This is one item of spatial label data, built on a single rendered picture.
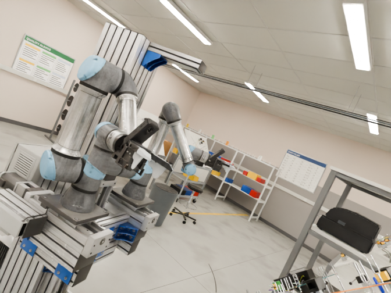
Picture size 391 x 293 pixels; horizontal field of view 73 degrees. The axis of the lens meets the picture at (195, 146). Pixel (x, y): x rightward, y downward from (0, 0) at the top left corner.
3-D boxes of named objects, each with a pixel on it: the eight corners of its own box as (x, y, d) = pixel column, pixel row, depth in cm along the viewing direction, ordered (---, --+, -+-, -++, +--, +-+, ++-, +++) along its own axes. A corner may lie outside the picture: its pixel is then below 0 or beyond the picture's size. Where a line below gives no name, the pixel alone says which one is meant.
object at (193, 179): (176, 203, 615) (195, 160, 610) (162, 192, 644) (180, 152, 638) (198, 203, 696) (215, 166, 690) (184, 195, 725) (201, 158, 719)
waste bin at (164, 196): (136, 220, 426) (152, 185, 423) (141, 211, 472) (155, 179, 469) (162, 231, 428) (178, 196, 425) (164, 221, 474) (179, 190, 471)
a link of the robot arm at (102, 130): (108, 145, 98) (117, 124, 98) (121, 155, 91) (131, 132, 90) (88, 139, 92) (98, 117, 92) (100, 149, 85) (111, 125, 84)
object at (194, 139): (201, 194, 818) (223, 146, 810) (178, 192, 723) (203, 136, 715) (184, 183, 861) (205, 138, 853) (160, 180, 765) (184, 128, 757)
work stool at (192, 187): (167, 208, 549) (181, 178, 545) (192, 217, 562) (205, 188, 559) (169, 219, 495) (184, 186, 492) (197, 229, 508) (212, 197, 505)
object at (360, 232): (314, 226, 167) (327, 199, 166) (322, 226, 185) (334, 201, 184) (367, 256, 148) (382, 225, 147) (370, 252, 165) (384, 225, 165)
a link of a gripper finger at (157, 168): (168, 186, 76) (145, 171, 79) (178, 168, 76) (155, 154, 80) (163, 185, 73) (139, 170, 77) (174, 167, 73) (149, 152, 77)
